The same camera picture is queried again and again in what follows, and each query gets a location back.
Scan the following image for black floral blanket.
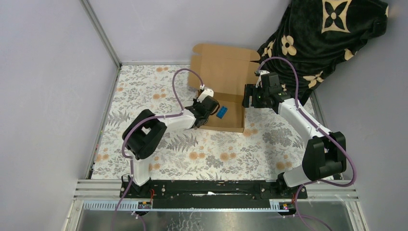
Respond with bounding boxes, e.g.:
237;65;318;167
258;0;389;104

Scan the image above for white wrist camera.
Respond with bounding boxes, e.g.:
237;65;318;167
196;84;214;103
255;70;270;88

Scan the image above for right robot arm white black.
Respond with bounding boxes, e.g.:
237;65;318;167
242;70;347;198

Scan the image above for aluminium frame rail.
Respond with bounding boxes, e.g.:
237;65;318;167
74;180;359;202

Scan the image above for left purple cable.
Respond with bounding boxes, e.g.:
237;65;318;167
110;68;204;231

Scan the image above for purple cable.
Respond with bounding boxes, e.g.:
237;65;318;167
256;56;357;231
110;68;204;231

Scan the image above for brown cardboard box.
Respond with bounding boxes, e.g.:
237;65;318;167
190;43;260;133

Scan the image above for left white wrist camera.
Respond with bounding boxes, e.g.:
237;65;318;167
196;84;214;103

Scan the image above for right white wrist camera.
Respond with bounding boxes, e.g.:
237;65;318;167
255;70;270;88

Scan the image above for small blue block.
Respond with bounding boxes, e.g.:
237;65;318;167
216;106;228;119

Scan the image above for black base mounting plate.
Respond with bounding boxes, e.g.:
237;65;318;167
119;175;308;209

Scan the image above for floral patterned table mat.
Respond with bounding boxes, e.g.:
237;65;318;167
91;65;305;180

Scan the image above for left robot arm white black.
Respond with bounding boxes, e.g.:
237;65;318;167
121;96;219;198

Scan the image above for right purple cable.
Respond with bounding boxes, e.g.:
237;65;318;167
256;56;357;231

